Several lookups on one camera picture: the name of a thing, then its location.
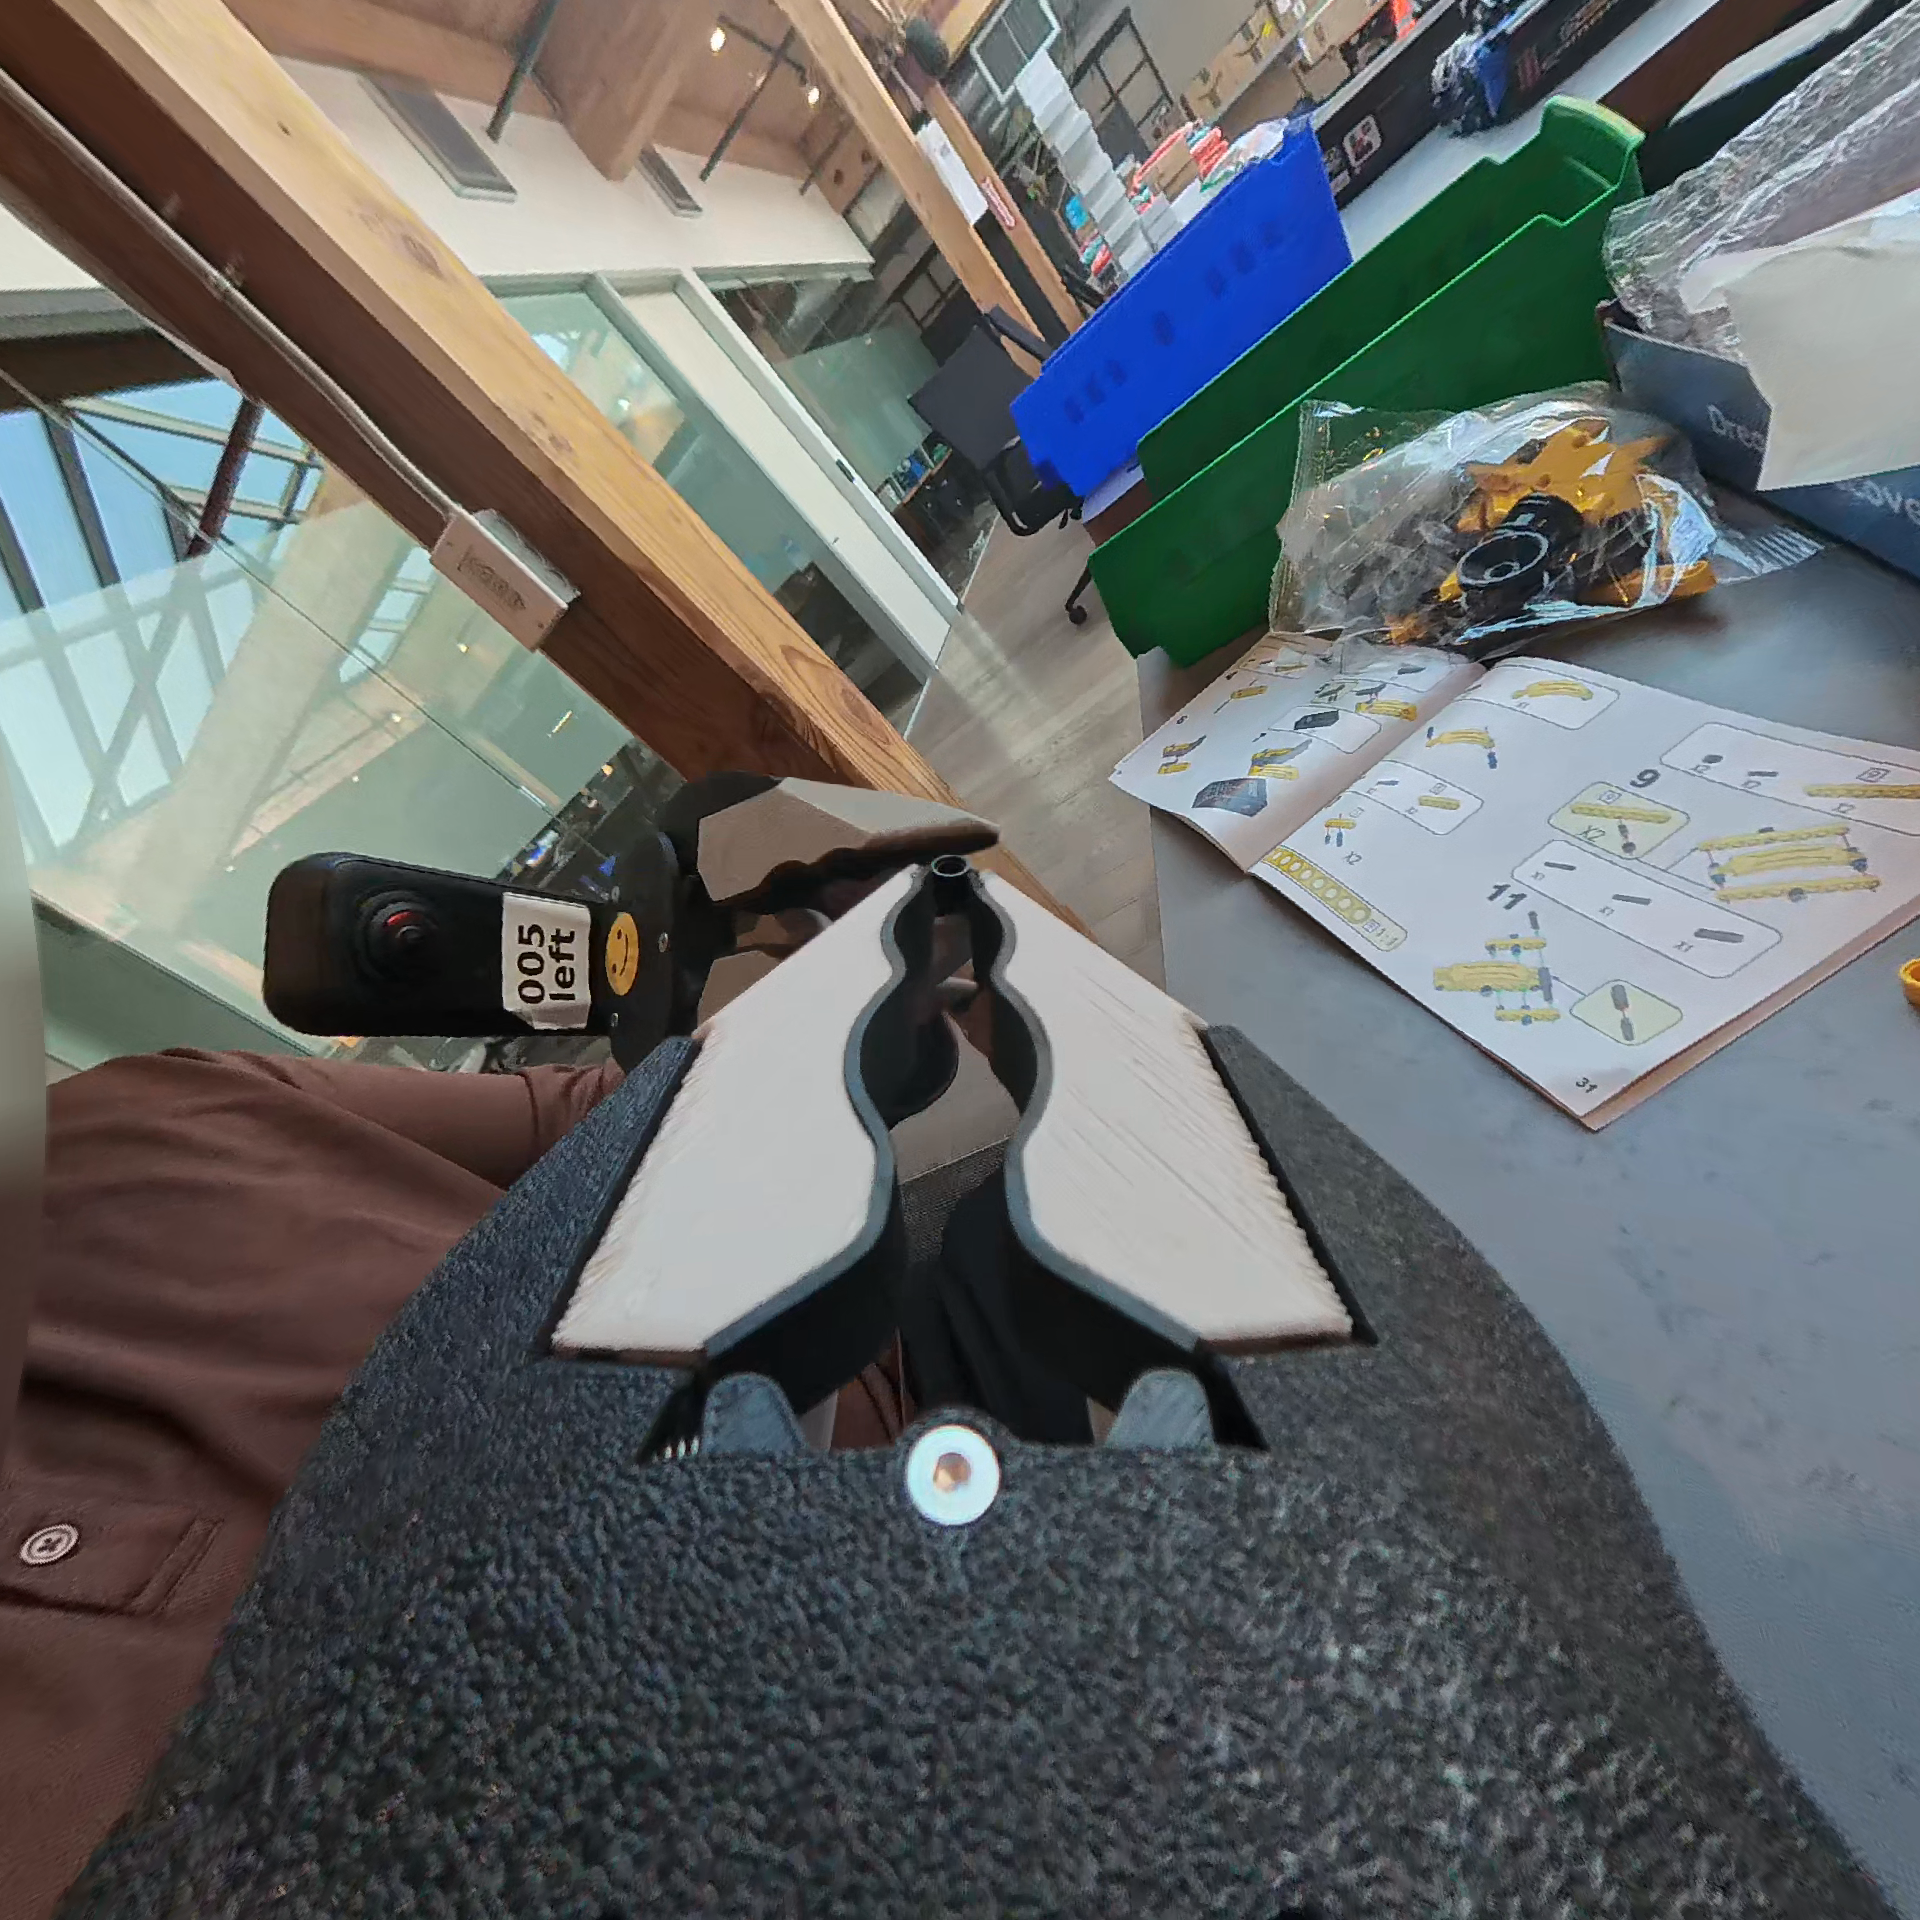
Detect large clear bag yellow parts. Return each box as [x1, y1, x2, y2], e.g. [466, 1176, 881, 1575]
[1267, 381, 1826, 655]

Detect white instruction booklet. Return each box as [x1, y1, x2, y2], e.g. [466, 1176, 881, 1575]
[1109, 630, 1920, 1131]

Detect grey desk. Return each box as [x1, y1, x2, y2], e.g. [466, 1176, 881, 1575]
[1135, 509, 1920, 1878]

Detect green plastic bin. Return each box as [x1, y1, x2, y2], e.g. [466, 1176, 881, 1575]
[1088, 97, 1648, 668]

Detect white junction box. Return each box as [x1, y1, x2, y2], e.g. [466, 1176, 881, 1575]
[428, 509, 584, 650]

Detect wooden ceiling beam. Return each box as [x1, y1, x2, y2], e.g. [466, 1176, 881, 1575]
[0, 0, 1081, 932]

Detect person's torso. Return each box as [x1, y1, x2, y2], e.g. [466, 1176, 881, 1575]
[0, 1185, 498, 1920]

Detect person's left forearm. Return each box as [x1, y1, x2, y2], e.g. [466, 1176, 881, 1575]
[44, 1047, 629, 1203]

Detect black office chair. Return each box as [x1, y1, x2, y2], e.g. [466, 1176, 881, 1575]
[908, 322, 1088, 623]

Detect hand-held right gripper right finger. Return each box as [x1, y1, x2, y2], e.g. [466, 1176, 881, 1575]
[966, 875, 1355, 1421]

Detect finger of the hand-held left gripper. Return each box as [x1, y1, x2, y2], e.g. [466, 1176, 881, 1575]
[696, 868, 902, 1015]
[696, 777, 1003, 906]

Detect blue plastic bin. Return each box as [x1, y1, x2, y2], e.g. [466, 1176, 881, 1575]
[1008, 120, 1355, 497]

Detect glass railing panel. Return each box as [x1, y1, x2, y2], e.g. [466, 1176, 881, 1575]
[0, 315, 962, 1052]

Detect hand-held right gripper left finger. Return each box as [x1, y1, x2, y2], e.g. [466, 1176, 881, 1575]
[552, 870, 938, 1448]

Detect white wrapping paper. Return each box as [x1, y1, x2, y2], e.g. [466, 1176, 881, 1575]
[1726, 195, 1920, 494]

